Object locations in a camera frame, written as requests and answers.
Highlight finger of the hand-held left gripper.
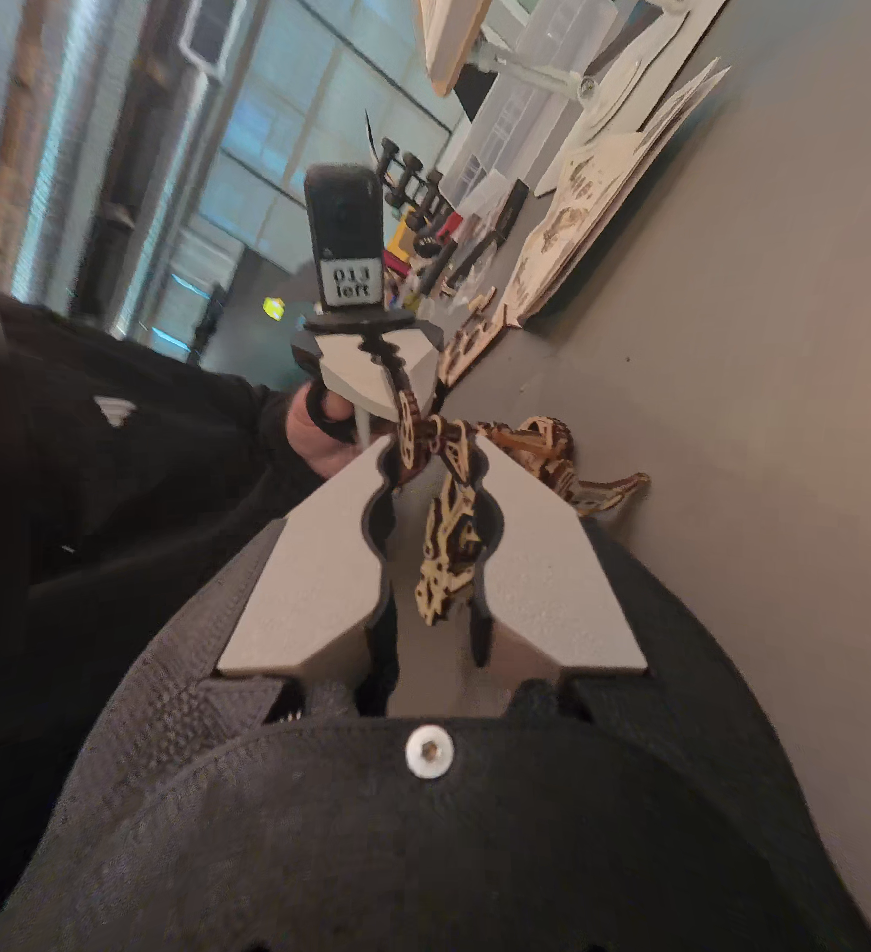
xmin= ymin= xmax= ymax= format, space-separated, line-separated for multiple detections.
xmin=318 ymin=333 xmax=401 ymax=425
xmin=374 ymin=326 xmax=445 ymax=419

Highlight wooden parts sheet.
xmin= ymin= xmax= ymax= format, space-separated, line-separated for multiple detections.
xmin=435 ymin=286 xmax=508 ymax=388

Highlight person's left hand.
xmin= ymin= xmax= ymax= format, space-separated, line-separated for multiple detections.
xmin=285 ymin=383 xmax=366 ymax=478

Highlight white book stand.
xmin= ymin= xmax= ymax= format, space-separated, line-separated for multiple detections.
xmin=473 ymin=0 xmax=728 ymax=196

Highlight instruction booklet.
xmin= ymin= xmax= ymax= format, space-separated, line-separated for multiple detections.
xmin=498 ymin=56 xmax=732 ymax=328

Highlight wooden wheel disc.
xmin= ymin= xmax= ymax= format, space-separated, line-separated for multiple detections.
xmin=393 ymin=387 xmax=428 ymax=478

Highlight black post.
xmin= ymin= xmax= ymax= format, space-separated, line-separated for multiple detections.
xmin=194 ymin=284 xmax=228 ymax=357

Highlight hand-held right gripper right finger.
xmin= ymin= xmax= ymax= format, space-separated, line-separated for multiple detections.
xmin=471 ymin=435 xmax=650 ymax=681

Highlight silver ventilation duct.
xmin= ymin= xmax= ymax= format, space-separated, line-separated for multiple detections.
xmin=11 ymin=0 xmax=127 ymax=298

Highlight clear plastic drawer cabinet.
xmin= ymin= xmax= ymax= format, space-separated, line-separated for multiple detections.
xmin=435 ymin=0 xmax=619 ymax=217

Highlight wall vent grille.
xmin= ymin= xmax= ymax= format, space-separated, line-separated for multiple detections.
xmin=177 ymin=0 xmax=248 ymax=69

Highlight thick wooden wheel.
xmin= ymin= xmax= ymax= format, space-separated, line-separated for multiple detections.
xmin=513 ymin=415 xmax=578 ymax=493

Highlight black dumbbell rack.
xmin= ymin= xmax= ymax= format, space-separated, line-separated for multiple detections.
xmin=372 ymin=136 xmax=468 ymax=257

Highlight wooden buggy model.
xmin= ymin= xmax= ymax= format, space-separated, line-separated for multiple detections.
xmin=398 ymin=413 xmax=652 ymax=627

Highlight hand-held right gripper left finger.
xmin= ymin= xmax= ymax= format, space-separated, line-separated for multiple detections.
xmin=216 ymin=435 xmax=401 ymax=716

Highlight person's black clothing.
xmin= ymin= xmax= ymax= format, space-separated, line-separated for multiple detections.
xmin=0 ymin=290 xmax=317 ymax=952

